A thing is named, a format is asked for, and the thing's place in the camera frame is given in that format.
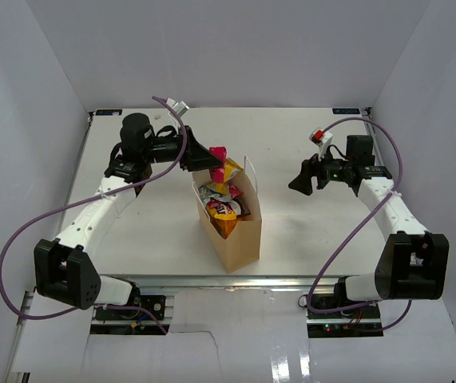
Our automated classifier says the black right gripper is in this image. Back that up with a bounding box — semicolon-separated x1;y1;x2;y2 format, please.
289;144;354;196

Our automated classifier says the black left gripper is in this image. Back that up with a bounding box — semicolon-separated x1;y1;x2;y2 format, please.
142;125;223;173

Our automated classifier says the magenta small snack packet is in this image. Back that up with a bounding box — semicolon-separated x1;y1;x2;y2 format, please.
208;146;228;184

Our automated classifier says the small yellow snack packet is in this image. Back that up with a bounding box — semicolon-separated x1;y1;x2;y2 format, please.
206;158;244;195

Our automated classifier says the small blue silver packet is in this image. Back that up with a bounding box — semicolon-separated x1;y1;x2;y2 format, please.
198;186;232;204

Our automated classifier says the yellow M&M's packet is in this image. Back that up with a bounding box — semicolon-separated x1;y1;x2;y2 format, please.
206;200;237;221

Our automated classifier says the dark brown M&M's packet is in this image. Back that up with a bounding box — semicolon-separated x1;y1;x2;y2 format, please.
228;197;251;217

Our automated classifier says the orange yellow snack multipack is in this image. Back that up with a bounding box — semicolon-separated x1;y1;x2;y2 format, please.
210;216;246;239

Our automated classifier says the pink candy packet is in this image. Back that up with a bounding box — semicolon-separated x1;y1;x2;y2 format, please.
228;183;243;199

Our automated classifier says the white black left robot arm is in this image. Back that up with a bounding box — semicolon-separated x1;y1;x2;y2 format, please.
34;113;223;318

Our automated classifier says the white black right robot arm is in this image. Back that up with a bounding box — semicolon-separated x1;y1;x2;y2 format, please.
288;130;449;318

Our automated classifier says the brown paper bag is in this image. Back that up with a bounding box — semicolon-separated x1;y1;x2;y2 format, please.
192;156;262;274

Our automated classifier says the blue label left corner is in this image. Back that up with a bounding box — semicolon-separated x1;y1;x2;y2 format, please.
95;109;123;116

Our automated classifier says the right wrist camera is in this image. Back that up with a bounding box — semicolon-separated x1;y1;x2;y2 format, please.
309;128;332;160

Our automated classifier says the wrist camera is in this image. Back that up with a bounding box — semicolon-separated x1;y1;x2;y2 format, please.
166;97;189;118
309;128;332;160

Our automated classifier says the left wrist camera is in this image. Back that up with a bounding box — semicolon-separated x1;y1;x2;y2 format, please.
166;97;189;118

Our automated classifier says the aluminium front rail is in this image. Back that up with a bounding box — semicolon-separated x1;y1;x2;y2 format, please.
99;274;376;290

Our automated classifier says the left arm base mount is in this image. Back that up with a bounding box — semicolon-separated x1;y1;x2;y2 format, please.
94;294;166;321

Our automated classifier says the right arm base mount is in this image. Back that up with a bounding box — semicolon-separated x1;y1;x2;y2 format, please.
297;294;383;339

